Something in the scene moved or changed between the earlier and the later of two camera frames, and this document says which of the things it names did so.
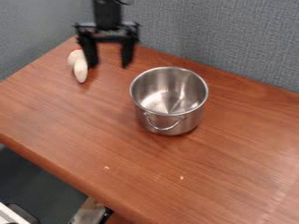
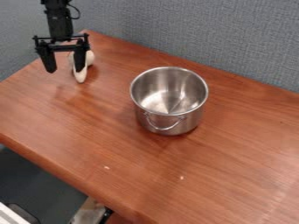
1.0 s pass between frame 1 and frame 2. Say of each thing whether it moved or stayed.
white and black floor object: stayed
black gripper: moved
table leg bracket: stayed
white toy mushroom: stayed
